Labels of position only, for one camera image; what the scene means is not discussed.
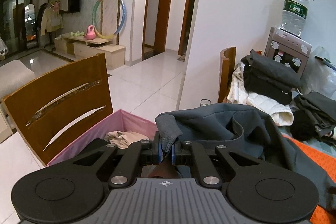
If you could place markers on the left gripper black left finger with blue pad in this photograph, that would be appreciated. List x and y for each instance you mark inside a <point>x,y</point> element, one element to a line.
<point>156,149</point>

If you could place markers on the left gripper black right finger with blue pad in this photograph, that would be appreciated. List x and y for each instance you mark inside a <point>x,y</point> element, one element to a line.
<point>176,153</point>

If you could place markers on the dark grey garment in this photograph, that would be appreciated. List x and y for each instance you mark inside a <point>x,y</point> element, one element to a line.
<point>242,128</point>

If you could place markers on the wooden chair behind clothes stack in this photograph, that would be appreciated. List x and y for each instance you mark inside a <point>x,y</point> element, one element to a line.
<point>227,66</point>

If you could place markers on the folded dark clothes stack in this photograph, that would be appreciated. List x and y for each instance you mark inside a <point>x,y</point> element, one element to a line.
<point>270,78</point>

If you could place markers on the messy dark clothes pile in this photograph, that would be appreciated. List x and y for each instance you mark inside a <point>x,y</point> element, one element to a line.
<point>314,116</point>

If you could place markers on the coat rack with clothes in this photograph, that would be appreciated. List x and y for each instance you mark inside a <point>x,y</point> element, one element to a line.
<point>49,18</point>

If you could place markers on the beige garment in box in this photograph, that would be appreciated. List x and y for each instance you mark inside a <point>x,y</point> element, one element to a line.
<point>123,139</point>

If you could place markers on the pink fabric storage box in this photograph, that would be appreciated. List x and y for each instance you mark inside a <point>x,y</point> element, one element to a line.
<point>121,120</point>

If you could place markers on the white quilted jacket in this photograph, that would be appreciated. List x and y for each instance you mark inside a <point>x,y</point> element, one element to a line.
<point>281,114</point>

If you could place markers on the brown wooden chair near box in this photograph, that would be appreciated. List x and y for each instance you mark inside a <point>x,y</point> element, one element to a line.
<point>53,110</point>

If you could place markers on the beige tv cabinet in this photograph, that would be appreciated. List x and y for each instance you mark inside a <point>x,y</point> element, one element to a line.
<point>81,48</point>

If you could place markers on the pink kettlebell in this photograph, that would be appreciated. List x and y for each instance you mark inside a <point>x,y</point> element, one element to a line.
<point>90,33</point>

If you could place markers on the green dumbbells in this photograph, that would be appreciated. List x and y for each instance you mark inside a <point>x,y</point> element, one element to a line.
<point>77,34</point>

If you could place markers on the colourful hula hoop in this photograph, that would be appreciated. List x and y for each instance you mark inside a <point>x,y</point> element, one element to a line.
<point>120,26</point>

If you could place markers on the orange patterned table cloth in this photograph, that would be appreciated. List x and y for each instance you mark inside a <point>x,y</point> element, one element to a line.
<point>320,169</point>

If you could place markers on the pink water dispenser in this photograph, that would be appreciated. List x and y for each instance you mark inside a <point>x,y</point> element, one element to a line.
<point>288,49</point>

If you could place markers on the translucent plastic bag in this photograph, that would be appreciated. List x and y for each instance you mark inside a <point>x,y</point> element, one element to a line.
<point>317,76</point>

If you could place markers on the standing oval mirror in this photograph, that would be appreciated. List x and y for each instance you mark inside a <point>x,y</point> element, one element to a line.
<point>31,34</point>

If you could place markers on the clear water bottle green label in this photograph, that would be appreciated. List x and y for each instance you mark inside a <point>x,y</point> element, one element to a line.
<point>294,15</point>

